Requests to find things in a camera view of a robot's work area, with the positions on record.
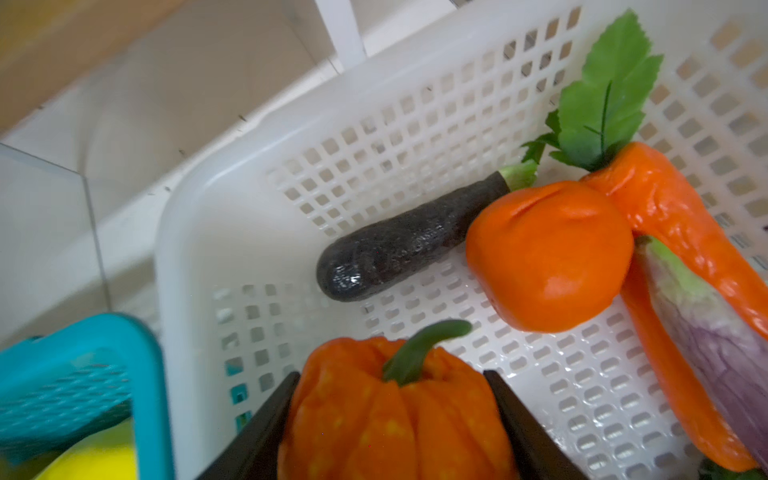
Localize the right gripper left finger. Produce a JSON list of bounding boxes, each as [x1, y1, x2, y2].
[[198, 372, 300, 480]]

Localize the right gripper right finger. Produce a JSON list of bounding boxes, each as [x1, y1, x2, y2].
[[483, 370, 588, 480]]

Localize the small orange pumpkin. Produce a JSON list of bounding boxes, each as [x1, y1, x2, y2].
[[277, 319, 520, 479]]

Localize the yellow lemon top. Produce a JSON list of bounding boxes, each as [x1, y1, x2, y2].
[[36, 418, 139, 480]]

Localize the teal plastic basket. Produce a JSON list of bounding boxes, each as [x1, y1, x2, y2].
[[1, 314, 175, 479]]

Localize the red tomato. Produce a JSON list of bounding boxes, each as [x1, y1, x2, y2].
[[466, 181, 633, 333]]

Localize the white plastic basket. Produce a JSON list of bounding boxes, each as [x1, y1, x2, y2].
[[155, 1, 767, 479]]

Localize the dark eggplant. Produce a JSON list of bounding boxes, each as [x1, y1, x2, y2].
[[316, 160, 538, 302]]

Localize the light purple eggplant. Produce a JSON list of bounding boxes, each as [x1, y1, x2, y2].
[[635, 236, 767, 469]]

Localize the orange carrot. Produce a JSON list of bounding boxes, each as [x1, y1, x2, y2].
[[525, 11, 767, 472]]

